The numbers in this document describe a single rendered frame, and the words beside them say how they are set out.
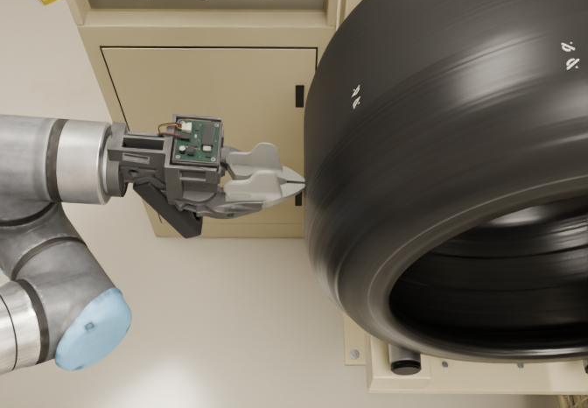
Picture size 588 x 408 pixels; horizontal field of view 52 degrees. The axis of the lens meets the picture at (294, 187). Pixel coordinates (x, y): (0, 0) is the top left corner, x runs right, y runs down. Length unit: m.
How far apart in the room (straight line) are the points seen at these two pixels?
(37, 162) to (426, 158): 0.38
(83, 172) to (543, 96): 0.43
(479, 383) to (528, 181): 0.58
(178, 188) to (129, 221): 1.50
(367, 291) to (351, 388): 1.20
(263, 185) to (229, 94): 0.83
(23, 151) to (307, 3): 0.82
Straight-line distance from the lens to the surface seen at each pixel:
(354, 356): 1.86
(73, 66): 2.68
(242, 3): 1.35
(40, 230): 0.74
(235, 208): 0.67
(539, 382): 1.08
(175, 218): 0.72
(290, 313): 1.91
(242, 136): 1.59
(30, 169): 0.67
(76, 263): 0.71
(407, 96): 0.53
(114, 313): 0.67
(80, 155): 0.65
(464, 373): 1.04
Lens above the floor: 1.77
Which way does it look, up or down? 56 degrees down
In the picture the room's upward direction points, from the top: straight up
